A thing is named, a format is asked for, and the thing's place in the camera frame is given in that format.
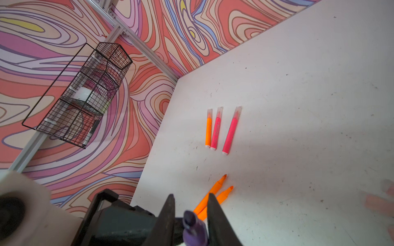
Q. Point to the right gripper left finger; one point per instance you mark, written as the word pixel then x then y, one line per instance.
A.
pixel 163 230

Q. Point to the translucent pink pen cap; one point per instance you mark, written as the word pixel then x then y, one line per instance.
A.
pixel 391 232

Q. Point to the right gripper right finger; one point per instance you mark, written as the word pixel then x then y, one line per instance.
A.
pixel 220 231

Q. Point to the purple pen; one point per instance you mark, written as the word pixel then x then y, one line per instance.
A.
pixel 195 232

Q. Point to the black wire basket left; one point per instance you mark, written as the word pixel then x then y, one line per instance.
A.
pixel 94 76

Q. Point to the pink highlighter pen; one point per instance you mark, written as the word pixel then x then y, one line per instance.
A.
pixel 216 131
pixel 231 131

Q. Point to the orange highlighter pen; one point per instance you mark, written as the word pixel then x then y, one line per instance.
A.
pixel 208 128

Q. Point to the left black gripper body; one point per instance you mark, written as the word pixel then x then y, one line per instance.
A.
pixel 112 222

